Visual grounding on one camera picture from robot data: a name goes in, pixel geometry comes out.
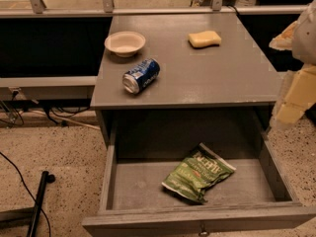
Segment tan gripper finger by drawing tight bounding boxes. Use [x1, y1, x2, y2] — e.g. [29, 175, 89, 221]
[269, 21, 297, 50]
[270, 64, 316, 129]

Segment green jalapeno chip bag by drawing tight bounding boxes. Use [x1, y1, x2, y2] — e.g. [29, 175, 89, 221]
[162, 143, 236, 203]

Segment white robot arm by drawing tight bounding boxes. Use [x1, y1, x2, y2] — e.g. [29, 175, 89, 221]
[269, 0, 316, 129]

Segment open grey wooden drawer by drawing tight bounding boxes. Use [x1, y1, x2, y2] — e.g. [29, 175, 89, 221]
[81, 120, 316, 237]

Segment metal drawer knob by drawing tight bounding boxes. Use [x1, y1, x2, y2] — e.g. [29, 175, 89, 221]
[198, 224, 209, 237]

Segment grey wooden cabinet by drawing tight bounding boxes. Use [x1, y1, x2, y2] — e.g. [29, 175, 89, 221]
[91, 13, 280, 147]

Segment yellow sponge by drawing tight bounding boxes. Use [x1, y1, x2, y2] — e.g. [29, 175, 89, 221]
[189, 31, 221, 48]

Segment blue soda can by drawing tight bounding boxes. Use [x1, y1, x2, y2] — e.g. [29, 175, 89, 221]
[122, 58, 160, 94]

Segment white paper bowl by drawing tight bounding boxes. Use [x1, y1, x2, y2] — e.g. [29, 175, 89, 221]
[105, 31, 146, 57]

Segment grey metal railing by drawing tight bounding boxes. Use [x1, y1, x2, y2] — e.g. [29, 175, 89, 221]
[0, 0, 316, 19]

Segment black stand leg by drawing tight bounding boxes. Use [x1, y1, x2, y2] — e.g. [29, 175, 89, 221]
[0, 171, 55, 237]

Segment tangled black cables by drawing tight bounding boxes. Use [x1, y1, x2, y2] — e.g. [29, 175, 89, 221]
[0, 89, 92, 128]

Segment black floor cable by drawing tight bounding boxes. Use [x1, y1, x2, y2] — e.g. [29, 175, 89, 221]
[0, 151, 52, 237]

